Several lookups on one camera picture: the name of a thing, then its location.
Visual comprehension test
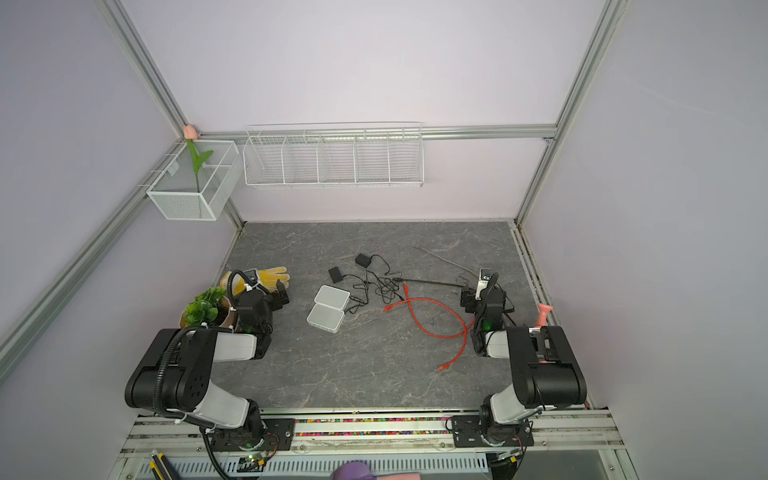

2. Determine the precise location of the black power adapter with cable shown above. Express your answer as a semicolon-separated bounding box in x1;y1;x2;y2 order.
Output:
329;267;403;314

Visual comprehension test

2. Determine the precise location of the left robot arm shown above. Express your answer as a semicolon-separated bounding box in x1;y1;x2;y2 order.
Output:
124;285;293;454

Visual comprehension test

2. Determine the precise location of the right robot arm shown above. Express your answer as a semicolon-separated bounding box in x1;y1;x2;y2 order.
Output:
460;287;587;448

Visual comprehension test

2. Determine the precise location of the yellow work glove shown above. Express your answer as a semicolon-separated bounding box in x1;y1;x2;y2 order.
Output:
232;266;290;296

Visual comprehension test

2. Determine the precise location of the potted green plant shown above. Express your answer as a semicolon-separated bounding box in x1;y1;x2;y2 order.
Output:
179;287;236;328

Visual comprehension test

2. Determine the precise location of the pink watering can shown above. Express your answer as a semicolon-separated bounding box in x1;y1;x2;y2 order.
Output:
528;303;553;335

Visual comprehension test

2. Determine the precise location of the white mesh corner basket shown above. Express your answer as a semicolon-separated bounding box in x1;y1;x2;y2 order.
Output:
147;140;244;221

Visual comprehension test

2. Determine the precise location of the artificial pink tulip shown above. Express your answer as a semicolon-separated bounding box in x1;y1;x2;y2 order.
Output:
183;125;213;193

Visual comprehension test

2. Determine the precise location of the purple object at bottom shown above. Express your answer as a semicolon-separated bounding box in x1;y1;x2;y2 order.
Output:
331;461;377;480

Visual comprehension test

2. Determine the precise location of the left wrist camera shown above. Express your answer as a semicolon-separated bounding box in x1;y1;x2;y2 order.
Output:
243;269;259;288

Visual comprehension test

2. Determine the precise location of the upper white network switch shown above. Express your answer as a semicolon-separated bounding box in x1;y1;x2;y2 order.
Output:
314;285;351;311

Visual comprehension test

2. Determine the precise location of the red ethernet cable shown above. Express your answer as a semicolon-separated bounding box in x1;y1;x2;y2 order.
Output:
383;284;476;372

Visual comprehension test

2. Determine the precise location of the grey ethernet cable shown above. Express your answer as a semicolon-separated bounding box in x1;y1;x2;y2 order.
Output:
411;241;481;280

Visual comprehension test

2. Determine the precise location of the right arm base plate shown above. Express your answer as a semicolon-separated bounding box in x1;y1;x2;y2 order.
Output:
444;414;534;448

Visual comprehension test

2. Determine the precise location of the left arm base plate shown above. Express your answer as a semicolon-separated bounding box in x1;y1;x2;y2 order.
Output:
208;417;296;453

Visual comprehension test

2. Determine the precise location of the white wire wall basket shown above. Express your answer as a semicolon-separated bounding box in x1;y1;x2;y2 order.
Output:
242;122;425;188

